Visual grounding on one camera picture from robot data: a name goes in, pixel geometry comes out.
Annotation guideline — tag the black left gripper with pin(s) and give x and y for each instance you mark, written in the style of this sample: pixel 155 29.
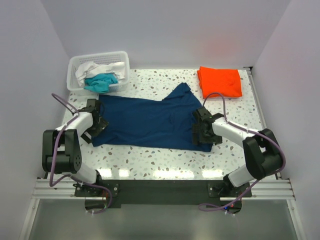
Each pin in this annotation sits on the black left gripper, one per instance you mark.
pixel 102 124

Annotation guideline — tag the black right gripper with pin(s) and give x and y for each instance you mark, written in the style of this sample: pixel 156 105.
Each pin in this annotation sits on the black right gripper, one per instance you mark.
pixel 197 128

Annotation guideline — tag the navy blue t shirt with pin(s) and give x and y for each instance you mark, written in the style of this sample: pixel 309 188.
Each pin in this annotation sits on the navy blue t shirt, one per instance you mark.
pixel 150 123

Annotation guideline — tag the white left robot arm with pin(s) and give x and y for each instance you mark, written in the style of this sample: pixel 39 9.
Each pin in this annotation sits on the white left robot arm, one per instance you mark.
pixel 61 149

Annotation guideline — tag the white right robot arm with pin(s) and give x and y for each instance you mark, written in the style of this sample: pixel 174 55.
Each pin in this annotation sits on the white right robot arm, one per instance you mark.
pixel 262 153

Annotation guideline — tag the teal crumpled t shirt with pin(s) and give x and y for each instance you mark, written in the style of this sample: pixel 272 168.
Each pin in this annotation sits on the teal crumpled t shirt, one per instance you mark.
pixel 100 83

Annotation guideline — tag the white crumpled t shirt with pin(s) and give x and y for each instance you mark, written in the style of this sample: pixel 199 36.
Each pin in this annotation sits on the white crumpled t shirt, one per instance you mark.
pixel 90 69

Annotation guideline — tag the white plastic basket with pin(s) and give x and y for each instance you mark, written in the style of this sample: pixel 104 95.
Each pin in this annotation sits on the white plastic basket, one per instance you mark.
pixel 99 58

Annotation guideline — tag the orange folded t shirt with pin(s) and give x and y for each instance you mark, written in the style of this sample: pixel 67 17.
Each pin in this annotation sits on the orange folded t shirt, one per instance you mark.
pixel 224 81

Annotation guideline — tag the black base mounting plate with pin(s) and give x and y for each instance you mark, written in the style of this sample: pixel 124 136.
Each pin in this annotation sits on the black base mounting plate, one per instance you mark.
pixel 116 193

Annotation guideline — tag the aluminium frame rail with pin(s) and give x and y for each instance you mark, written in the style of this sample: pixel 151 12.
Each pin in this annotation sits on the aluminium frame rail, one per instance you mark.
pixel 63 190

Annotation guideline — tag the right side aluminium rail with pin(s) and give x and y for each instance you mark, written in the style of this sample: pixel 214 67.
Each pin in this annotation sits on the right side aluminium rail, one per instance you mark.
pixel 248 70

